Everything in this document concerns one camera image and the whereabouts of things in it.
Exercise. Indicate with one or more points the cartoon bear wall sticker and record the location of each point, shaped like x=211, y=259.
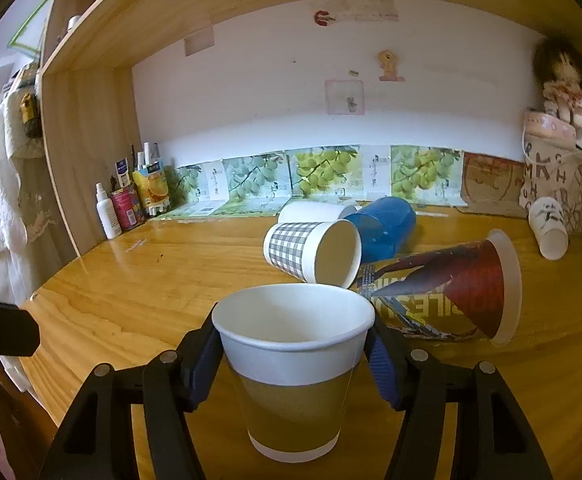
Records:
x=389, y=65

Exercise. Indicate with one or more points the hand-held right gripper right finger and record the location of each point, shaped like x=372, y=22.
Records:
x=384, y=371

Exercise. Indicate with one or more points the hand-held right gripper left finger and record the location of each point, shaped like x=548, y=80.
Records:
x=202, y=366

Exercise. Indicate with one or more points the small white inked paper cup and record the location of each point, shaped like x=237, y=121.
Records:
x=548, y=227

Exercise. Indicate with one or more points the letter printed fabric bag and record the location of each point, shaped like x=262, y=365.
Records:
x=566, y=180

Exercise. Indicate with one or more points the brown cardboard panel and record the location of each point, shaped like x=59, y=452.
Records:
x=493, y=182

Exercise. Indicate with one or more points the blue plastic cup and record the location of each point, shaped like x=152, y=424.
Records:
x=383, y=232

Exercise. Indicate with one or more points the wooden shelf unit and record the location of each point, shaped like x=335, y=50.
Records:
x=101, y=60

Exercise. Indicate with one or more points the pink can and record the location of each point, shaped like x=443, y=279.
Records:
x=127, y=209

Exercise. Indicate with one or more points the large printed paper cup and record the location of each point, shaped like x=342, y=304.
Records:
x=451, y=290

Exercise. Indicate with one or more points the pink patterned box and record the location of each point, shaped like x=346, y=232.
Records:
x=551, y=127

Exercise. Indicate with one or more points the pink square wall sticker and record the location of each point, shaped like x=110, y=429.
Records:
x=344, y=98

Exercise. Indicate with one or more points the dark haired rag doll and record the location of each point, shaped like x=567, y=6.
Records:
x=563, y=82

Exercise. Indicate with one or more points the white hanging garment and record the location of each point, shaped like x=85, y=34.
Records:
x=11, y=170

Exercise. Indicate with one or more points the red magnet wall sticker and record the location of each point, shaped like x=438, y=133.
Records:
x=324, y=18

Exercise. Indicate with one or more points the white spray bottle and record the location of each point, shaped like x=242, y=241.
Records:
x=107, y=215

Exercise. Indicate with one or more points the brown banded paper cup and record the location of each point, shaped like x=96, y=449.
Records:
x=291, y=355

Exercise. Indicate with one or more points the blue label tube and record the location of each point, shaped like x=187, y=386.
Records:
x=122, y=172

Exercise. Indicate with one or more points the plain white paper cup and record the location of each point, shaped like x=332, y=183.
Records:
x=311, y=212

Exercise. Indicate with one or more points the grey checkered paper cup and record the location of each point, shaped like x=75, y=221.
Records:
x=307, y=250

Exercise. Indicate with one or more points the orange juice pouch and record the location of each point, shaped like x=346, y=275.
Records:
x=152, y=187

